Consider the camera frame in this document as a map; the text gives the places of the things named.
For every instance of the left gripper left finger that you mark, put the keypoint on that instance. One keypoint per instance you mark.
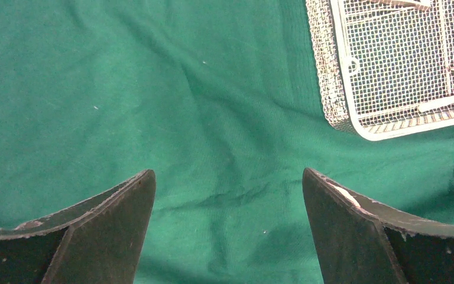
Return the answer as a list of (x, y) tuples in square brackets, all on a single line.
[(98, 240)]

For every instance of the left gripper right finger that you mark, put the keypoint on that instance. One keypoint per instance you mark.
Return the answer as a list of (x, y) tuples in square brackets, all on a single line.
[(360, 240)]

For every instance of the green surgical cloth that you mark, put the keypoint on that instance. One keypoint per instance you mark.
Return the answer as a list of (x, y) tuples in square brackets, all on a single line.
[(221, 100)]

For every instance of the steel tweezers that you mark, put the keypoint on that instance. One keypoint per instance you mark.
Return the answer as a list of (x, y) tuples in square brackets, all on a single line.
[(436, 103)]

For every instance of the metal mesh instrument tray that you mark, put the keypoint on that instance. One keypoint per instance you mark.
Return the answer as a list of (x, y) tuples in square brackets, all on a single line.
[(377, 61)]

